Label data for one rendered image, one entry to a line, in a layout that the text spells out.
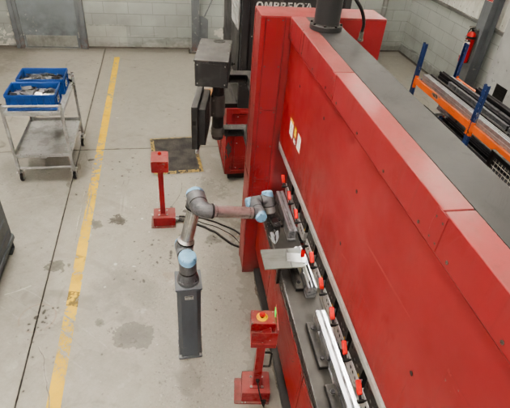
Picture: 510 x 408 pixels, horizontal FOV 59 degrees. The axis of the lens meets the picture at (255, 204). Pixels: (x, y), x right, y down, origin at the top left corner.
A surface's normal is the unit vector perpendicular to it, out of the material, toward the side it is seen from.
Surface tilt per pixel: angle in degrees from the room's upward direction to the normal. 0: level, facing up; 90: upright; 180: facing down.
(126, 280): 0
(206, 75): 90
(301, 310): 0
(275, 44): 90
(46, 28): 90
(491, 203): 0
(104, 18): 90
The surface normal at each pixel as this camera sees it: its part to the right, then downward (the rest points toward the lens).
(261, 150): 0.15, 0.60
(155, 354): 0.07, -0.80
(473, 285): -0.99, 0.04
